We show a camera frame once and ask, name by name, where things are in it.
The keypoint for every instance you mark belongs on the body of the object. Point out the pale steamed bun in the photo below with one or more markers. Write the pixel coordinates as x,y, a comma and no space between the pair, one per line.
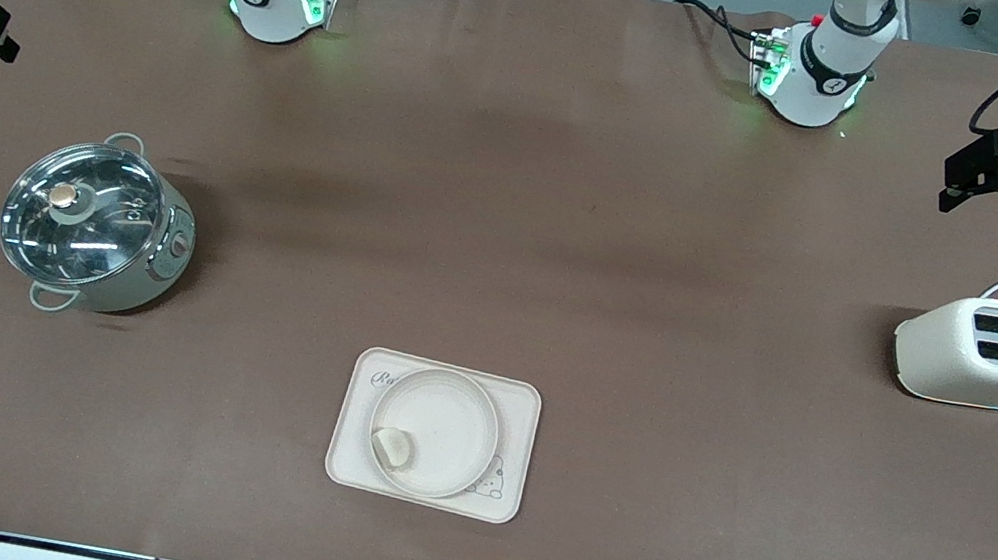
392,449

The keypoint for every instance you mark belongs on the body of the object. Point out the round cream plate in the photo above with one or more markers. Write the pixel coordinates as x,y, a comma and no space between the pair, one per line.
449,429

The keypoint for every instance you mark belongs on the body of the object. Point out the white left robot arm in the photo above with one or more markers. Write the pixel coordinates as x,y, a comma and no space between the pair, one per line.
821,81

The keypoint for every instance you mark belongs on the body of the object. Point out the glass pot lid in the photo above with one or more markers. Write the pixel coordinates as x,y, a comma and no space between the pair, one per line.
79,215

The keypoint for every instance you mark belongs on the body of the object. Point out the grey electric cooking pot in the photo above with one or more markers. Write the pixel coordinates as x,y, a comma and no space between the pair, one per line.
162,264

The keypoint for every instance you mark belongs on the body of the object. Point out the brown table cover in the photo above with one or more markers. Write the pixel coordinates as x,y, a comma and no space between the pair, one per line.
576,181

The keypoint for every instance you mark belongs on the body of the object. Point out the cream rabbit print tray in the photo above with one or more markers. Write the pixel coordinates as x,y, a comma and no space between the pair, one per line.
348,458

